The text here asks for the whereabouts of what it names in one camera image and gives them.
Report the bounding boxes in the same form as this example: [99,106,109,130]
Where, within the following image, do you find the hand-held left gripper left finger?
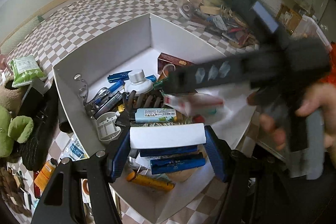
[31,131,131,224]

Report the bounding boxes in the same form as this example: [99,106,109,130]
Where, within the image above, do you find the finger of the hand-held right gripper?
[163,55,253,95]

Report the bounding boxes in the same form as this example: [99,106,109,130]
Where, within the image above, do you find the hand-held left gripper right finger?
[205,126,289,224]

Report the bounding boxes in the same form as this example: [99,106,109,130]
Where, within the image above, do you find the red white carton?
[164,93,224,115]

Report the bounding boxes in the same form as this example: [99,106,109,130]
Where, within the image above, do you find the shiny blue lighter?
[150,158,207,175]

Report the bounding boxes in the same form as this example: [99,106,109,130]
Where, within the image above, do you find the dark blue lighter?
[139,146,199,158]

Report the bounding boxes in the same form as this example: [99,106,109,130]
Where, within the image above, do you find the white green lighter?
[134,108,177,124]

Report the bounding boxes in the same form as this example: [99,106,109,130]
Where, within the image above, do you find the white cardboard box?
[52,13,259,224]

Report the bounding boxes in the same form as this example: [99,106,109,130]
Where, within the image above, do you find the person's right hand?
[247,82,336,151]

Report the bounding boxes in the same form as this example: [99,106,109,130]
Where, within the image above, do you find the white plastic holder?
[96,112,121,145]

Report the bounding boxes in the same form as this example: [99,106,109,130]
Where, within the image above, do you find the red gold box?
[157,53,196,78]

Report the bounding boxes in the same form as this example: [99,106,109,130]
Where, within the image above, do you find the clear storage bin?
[268,0,333,49]

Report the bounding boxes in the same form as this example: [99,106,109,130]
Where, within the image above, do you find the white blue mask packet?
[63,139,89,162]

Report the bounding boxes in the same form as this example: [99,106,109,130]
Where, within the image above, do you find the green clothes pegs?
[154,77,169,91]

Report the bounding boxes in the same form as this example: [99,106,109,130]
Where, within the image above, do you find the clear plastic bin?
[176,0,259,50]

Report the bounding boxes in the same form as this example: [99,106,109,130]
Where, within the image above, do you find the black cylinder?
[58,109,73,133]

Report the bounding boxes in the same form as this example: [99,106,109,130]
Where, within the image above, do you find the orange tube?
[34,158,58,192]

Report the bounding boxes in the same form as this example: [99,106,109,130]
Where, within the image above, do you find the metal hair claw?
[75,74,90,109]

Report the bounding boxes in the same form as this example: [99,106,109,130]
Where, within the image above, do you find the black knit gloves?
[20,106,60,172]

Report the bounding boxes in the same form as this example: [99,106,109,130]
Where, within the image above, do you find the black glossy box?
[18,80,53,120]

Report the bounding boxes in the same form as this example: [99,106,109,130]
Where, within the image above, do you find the green plush toy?
[0,105,35,158]

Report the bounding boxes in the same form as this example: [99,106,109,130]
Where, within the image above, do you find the brown furry headband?
[0,169,32,217]

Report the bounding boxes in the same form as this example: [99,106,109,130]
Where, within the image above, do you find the brown plush toy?
[0,77,27,109]

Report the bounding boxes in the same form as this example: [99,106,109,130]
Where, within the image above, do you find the long quilted bolster pillow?
[0,15,45,49]

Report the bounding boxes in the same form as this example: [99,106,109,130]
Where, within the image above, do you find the orange-handled scissors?
[81,179,91,196]

